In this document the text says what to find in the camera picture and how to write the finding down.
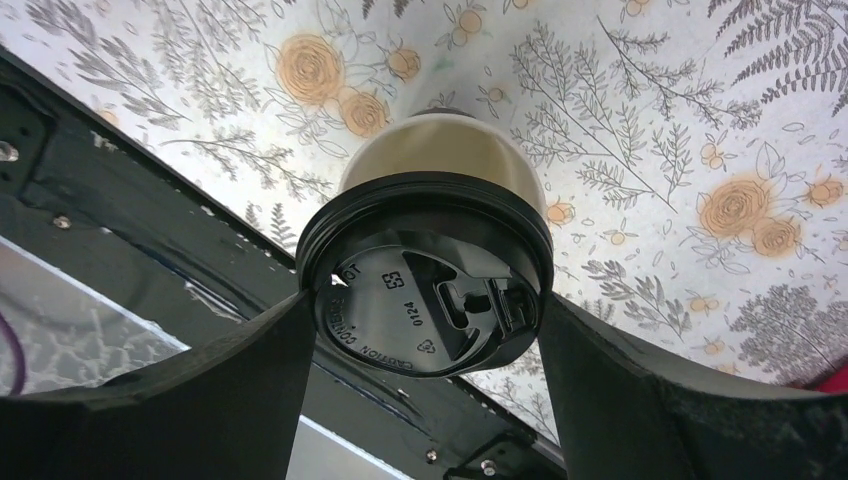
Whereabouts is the black cup lid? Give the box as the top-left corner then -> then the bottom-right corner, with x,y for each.
296,172 -> 554,378

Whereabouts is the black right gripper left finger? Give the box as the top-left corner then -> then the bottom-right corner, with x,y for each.
1,293 -> 315,479

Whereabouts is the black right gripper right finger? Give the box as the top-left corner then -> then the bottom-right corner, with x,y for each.
538,295 -> 847,479

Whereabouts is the white paper cup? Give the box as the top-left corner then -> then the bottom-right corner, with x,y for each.
338,108 -> 547,214

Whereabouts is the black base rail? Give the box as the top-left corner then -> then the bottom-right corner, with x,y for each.
1,51 -> 566,479

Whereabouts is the floral table mat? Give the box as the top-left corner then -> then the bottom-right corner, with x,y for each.
1,1 -> 847,386

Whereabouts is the red cloth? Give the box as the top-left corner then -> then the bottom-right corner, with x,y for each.
813,363 -> 848,394

